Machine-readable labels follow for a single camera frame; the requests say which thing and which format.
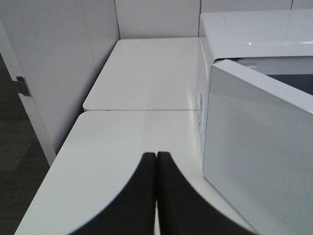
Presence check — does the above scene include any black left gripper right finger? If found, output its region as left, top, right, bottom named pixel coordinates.
left=156, top=152, right=247, bottom=235

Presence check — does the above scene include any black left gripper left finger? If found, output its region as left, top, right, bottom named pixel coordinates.
left=71, top=152, right=157, bottom=235

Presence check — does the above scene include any white microwave oven body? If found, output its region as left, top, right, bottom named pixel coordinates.
left=194, top=9, right=313, bottom=145

